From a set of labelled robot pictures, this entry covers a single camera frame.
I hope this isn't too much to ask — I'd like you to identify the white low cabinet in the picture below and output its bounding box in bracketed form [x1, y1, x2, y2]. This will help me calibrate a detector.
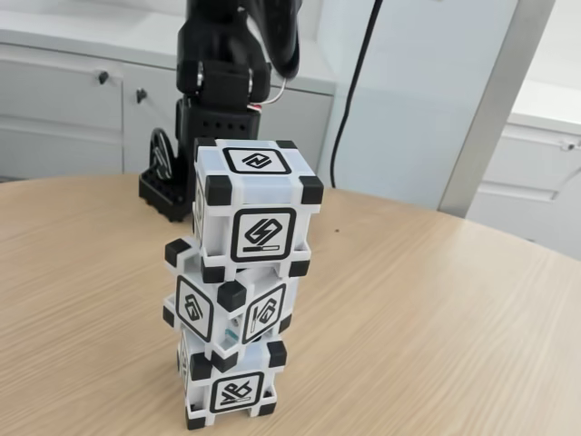
[0, 11, 338, 183]

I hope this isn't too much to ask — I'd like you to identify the white cube with XR symbol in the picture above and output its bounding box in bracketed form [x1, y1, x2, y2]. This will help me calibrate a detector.
[175, 338, 290, 431]

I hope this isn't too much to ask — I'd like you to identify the red white black servo cable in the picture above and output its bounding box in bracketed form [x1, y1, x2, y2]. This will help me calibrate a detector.
[248, 74, 289, 115]

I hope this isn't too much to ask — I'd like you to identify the white cube with lantern symbol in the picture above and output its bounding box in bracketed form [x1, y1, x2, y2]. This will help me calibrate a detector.
[162, 236, 301, 372]

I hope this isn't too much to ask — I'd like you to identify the grey metal post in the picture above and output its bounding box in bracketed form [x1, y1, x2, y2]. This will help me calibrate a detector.
[436, 0, 560, 220]

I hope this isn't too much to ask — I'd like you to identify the white cube with zigzag symbol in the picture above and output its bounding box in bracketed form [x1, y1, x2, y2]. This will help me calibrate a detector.
[191, 137, 326, 285]

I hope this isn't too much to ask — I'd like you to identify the black table clamp wheel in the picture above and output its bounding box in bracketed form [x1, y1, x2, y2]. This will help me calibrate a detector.
[145, 126, 176, 182]

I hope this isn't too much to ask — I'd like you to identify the white drawer cabinet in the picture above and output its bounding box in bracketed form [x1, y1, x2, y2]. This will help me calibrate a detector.
[467, 108, 581, 263]

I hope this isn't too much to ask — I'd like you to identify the thick black camera cable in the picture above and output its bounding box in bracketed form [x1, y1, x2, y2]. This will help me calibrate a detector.
[327, 0, 383, 190]

